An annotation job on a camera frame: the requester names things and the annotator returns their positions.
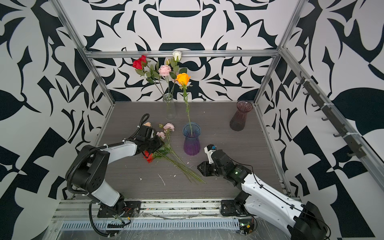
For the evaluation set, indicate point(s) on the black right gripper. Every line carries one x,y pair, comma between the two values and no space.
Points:
206,168

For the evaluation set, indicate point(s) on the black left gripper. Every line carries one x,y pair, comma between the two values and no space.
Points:
159,144

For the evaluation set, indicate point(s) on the purple blue glass vase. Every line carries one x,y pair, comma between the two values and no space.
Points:
192,133

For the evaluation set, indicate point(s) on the clear glass vase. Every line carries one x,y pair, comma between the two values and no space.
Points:
170,108

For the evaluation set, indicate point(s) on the smoky pink glass vase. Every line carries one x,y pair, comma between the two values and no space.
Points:
238,121

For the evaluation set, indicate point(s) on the orange rose stem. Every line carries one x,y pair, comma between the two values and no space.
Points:
184,96

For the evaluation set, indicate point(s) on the pink peony flower stem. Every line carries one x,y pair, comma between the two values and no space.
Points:
168,72

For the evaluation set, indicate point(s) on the red rose stem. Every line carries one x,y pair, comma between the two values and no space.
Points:
150,72

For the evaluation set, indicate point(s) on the white rose stem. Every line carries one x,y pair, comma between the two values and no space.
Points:
177,55

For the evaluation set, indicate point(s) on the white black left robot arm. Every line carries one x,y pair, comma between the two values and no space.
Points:
86,175

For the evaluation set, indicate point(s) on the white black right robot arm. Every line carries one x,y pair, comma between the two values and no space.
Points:
256,198

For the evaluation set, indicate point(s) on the mixed artificial flower bouquet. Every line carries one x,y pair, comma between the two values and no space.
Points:
166,152

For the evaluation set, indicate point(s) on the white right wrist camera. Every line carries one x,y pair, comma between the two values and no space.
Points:
209,150

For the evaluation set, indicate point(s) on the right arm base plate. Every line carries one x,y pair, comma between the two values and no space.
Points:
235,208

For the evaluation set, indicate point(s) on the white slotted cable duct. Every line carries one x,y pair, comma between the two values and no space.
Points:
186,224

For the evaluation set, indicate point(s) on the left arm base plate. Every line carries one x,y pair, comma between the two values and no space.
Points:
123,209

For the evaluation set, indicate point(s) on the aluminium front rail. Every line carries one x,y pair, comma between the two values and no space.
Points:
153,209

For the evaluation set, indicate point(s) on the black wall hook rack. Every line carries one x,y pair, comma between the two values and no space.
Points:
333,115

